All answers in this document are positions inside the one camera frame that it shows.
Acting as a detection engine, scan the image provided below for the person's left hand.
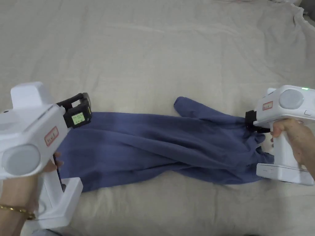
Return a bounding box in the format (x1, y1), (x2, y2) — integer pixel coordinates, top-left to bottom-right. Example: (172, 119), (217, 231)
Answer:
(0, 152), (64, 217)

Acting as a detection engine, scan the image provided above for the person's right hand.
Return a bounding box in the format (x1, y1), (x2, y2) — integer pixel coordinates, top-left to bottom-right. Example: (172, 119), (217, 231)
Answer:
(270, 118), (315, 178)

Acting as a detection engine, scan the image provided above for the person's left forearm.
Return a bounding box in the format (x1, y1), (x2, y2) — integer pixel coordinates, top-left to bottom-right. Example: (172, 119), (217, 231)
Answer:
(0, 200), (36, 236)

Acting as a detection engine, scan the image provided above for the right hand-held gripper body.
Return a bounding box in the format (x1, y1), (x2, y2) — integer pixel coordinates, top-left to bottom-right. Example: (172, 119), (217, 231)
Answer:
(245, 85), (315, 186)

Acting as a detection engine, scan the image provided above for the dark blue shirt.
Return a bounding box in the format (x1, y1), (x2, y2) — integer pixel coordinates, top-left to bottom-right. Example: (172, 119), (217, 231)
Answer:
(57, 96), (274, 194)

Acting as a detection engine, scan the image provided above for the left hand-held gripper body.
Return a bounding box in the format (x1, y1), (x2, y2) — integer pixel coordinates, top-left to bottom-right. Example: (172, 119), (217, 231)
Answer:
(0, 82), (83, 228)

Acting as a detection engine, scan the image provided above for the bed with beige sheet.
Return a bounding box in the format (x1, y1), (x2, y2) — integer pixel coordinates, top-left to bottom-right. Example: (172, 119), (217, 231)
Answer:
(0, 0), (315, 236)

